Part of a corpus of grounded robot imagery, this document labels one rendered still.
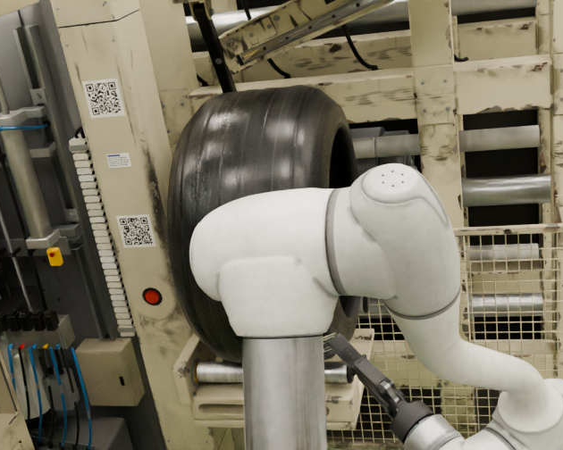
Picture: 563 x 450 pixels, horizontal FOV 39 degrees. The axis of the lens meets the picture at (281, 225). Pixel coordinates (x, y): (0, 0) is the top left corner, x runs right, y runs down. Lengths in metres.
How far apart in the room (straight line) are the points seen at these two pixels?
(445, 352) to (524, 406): 0.30
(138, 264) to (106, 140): 0.28
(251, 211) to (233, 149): 0.52
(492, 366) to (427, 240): 0.33
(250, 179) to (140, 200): 0.33
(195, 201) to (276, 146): 0.18
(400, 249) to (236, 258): 0.20
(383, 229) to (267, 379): 0.23
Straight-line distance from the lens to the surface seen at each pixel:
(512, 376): 1.22
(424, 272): 0.91
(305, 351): 0.95
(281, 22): 1.87
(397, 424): 1.40
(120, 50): 1.57
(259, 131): 1.46
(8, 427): 1.79
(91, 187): 1.71
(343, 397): 1.66
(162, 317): 1.78
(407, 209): 0.87
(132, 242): 1.71
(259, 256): 0.92
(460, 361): 1.10
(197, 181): 1.45
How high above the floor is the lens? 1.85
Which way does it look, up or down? 23 degrees down
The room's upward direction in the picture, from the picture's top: 9 degrees counter-clockwise
